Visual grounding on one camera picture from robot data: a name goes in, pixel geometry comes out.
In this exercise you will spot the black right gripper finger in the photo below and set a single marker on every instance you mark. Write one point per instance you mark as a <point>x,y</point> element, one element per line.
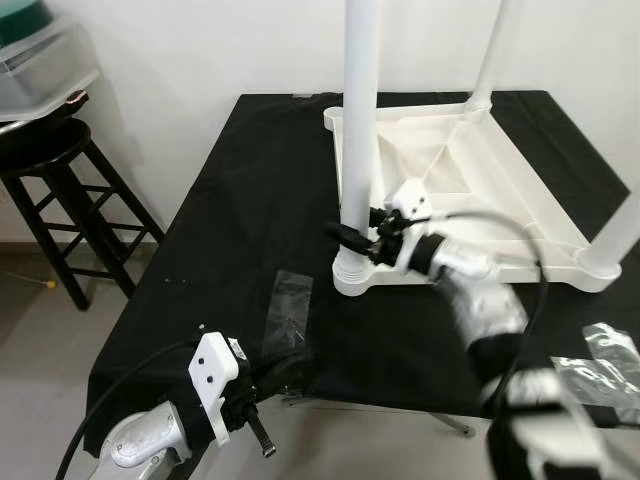
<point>350,238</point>

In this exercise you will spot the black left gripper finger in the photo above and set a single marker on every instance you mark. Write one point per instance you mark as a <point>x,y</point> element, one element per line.
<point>288,372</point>
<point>270,370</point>

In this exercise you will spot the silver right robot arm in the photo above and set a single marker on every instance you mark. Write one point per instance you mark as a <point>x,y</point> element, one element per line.
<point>490,310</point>

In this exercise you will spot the white plastic table top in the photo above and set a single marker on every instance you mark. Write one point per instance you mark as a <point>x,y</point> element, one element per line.
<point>500,200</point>

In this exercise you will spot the grey tape piece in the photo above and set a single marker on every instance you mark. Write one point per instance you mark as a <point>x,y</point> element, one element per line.
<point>300,95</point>

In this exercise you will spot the small yellow floor scrap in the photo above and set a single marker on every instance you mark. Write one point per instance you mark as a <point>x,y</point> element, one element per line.
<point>50,283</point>

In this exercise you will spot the black wooden stool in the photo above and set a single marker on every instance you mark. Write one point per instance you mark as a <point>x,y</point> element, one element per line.
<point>40,150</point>

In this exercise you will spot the green round lid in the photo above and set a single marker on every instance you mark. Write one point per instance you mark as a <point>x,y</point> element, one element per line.
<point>20,22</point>

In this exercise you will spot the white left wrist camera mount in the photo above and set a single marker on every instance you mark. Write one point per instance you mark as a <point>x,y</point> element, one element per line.
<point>210,375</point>

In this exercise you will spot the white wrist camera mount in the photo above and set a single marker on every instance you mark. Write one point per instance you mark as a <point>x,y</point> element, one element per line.
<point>410,198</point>
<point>210,375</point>

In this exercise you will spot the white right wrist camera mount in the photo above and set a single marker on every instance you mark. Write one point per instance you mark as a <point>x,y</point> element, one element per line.
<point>410,198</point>

